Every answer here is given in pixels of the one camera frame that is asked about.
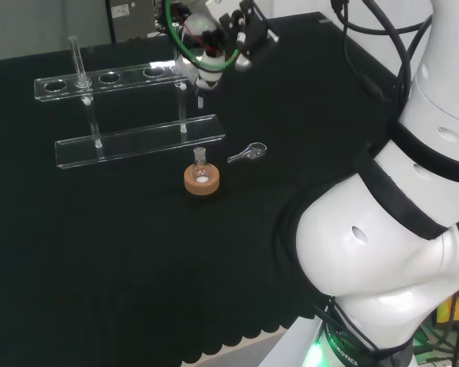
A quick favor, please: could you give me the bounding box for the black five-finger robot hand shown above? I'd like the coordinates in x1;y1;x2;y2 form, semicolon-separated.
164;0;280;95

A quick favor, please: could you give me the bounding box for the translucent white plastic funnel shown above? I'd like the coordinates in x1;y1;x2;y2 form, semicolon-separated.
177;49;223;112

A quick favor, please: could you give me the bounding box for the clear acrylic funnel stand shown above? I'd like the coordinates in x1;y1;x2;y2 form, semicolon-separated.
34;35;226;170

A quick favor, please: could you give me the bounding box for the grey metal cabinet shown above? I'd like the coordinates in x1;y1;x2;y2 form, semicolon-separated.
105;0;158;44

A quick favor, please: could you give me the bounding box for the clear round-bottom glass flask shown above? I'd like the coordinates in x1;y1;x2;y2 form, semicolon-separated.
190;147;212;185

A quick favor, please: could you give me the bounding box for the black bench cloth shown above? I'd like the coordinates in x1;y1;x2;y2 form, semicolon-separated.
0;11;410;367

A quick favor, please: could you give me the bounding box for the yellow stop button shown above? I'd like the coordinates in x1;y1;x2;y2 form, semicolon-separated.
435;288;459;328

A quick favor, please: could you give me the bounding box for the green cable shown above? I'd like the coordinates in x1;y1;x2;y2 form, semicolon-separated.
164;0;240;73

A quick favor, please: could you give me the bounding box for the black cable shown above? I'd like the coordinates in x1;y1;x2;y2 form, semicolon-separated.
330;0;434;105

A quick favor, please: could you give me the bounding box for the brown cork ring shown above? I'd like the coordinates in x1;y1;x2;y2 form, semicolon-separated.
184;162;220;197

